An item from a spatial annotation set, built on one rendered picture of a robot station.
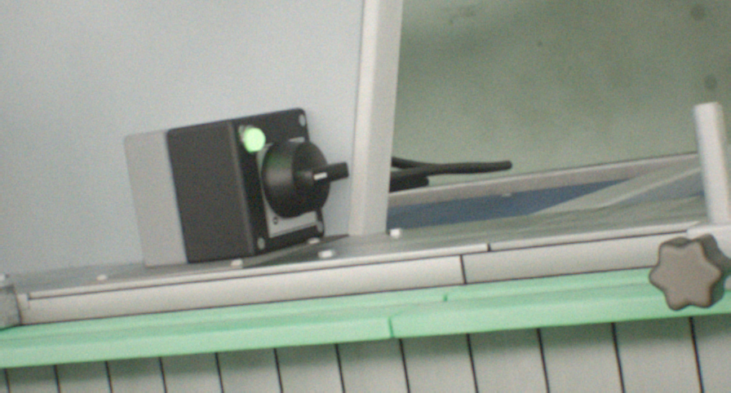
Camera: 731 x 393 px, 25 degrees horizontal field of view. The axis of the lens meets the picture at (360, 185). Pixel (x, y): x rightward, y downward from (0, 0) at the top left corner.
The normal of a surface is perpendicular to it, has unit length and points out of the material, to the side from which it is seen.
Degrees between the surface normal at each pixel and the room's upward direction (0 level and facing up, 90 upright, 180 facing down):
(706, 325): 0
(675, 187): 90
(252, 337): 0
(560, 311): 0
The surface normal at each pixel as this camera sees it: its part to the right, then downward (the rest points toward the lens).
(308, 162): 0.85, -0.12
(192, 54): -0.50, 0.13
